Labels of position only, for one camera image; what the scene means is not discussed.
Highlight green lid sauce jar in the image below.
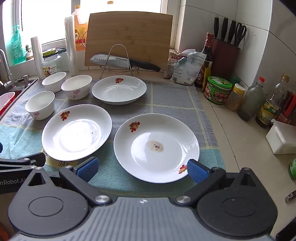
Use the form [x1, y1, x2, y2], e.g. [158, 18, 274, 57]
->
[205, 76, 233, 105]

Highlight kitchen knife black handle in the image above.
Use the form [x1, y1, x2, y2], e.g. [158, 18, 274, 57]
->
[90, 54, 161, 72]

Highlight black metal tool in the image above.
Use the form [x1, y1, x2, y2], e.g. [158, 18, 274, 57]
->
[285, 190, 296, 203]

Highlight tall plastic bag roll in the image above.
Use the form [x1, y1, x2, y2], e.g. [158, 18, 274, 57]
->
[65, 16, 78, 77]

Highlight yellow narrow packet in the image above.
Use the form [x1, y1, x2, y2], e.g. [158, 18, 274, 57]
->
[202, 67, 212, 93]

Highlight steel sink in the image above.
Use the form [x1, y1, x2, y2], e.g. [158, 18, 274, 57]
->
[0, 75, 38, 121]

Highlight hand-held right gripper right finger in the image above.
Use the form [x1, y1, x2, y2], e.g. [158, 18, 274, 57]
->
[174, 159, 258, 206]

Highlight orange print bag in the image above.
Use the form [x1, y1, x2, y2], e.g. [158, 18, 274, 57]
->
[163, 49, 197, 79]

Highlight white printed bag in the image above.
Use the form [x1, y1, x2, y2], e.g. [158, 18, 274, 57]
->
[170, 52, 207, 86]

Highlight white bowl pink flower print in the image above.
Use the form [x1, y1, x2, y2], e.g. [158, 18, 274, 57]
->
[61, 75, 92, 100]
[25, 91, 55, 120]
[42, 72, 67, 93]

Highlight white plastic container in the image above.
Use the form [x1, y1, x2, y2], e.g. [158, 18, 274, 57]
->
[265, 119, 296, 155]

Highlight small potted plant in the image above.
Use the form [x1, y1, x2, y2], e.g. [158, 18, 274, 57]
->
[24, 44, 34, 61]

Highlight green detergent bottle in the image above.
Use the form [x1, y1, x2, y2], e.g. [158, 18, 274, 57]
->
[10, 24, 27, 64]

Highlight window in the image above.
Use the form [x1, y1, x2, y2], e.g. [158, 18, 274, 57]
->
[21, 0, 168, 47]

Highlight dark soy sauce bottle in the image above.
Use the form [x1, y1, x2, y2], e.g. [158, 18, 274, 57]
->
[194, 32, 214, 88]

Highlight metal faucet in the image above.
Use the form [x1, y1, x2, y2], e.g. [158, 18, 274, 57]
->
[0, 49, 13, 90]

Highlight white floral plates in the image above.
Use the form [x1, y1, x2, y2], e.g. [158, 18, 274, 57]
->
[42, 104, 112, 161]

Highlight orange label liquid jug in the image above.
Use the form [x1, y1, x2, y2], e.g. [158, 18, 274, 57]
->
[71, 5, 89, 52]

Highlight black handled block knife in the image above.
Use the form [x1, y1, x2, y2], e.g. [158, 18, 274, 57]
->
[221, 17, 229, 42]
[213, 16, 220, 39]
[228, 20, 237, 44]

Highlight white plate red flower print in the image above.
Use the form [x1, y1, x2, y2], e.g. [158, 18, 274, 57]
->
[92, 75, 147, 105]
[113, 113, 200, 183]

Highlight clear jar dark lid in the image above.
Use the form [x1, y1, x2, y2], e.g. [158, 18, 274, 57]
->
[57, 47, 69, 73]

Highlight bamboo cutting board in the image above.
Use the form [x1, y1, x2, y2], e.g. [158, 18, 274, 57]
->
[84, 11, 173, 71]

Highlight dark red knife block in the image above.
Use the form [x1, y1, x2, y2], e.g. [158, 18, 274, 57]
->
[210, 38, 241, 81]

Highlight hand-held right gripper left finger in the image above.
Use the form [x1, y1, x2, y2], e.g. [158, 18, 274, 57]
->
[28, 157, 112, 207]

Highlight grey teal checked mat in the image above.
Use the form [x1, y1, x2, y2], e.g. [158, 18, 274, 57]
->
[0, 79, 226, 195]

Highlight red basin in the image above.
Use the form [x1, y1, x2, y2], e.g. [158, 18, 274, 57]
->
[0, 91, 15, 116]

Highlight metal wire rack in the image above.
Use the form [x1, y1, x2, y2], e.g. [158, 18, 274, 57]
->
[100, 44, 139, 79]

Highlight yellow lid spice jar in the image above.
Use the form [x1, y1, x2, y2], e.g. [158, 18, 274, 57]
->
[225, 84, 246, 111]

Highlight short plastic bag roll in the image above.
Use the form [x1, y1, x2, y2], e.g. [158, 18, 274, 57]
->
[31, 37, 44, 79]

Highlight dark red bottle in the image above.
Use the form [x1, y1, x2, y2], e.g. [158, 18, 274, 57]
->
[276, 82, 296, 127]

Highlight clear bottle red cap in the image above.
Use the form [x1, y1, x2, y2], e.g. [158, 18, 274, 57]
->
[238, 77, 265, 121]

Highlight green can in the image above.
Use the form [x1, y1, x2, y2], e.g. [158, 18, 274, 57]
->
[288, 158, 296, 181]

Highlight glass jar green lid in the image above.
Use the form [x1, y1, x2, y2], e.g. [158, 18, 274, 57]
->
[41, 47, 61, 78]

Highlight oil bottle green yellow label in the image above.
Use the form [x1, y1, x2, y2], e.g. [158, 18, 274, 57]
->
[255, 74, 290, 129]

